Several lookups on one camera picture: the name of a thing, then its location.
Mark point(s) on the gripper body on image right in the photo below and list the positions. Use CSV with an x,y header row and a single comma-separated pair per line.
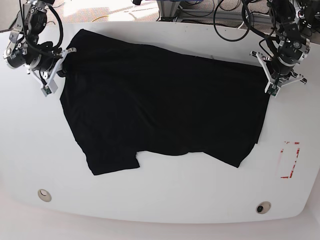
x,y
277,71

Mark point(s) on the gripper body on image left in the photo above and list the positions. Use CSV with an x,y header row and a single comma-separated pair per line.
x,y
44,68

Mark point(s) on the black t-shirt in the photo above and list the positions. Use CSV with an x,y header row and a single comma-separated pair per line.
x,y
122,98

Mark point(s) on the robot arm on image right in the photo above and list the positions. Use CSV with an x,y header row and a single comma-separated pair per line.
x,y
288,47

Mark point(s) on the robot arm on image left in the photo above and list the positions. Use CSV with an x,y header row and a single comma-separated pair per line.
x,y
30,21

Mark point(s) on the red tape rectangle marking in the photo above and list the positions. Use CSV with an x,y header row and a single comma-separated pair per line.
x,y
288,159

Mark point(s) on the table grommet hole right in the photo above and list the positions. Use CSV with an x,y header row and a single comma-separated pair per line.
x,y
263,207

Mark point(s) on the white table grommet left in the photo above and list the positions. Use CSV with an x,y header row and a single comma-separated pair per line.
x,y
44,195

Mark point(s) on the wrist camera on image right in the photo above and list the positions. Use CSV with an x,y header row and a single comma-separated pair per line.
x,y
272,89

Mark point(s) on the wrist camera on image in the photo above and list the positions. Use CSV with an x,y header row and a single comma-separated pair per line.
x,y
51,89
272,89

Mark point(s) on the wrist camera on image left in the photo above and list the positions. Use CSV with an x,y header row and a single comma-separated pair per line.
x,y
51,89

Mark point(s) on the aluminium frame rail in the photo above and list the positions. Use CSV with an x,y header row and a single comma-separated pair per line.
x,y
170,10

